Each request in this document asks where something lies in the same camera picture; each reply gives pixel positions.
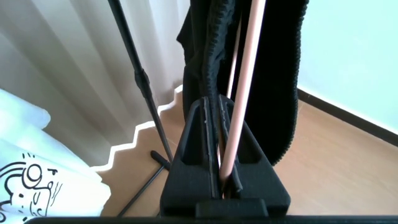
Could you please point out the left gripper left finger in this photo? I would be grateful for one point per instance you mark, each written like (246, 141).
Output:
(183, 186)

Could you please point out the pink clothes hanger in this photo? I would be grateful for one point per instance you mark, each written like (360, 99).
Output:
(244, 77)

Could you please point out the white printed t-shirt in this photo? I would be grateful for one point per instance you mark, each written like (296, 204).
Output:
(37, 133)

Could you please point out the black shorts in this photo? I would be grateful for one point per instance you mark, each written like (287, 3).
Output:
(273, 77)

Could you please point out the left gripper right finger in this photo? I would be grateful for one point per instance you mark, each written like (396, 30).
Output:
(264, 186)

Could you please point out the black clothes rack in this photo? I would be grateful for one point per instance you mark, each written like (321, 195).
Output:
(141, 81)

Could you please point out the beige curtain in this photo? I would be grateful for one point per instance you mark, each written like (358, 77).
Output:
(62, 62)

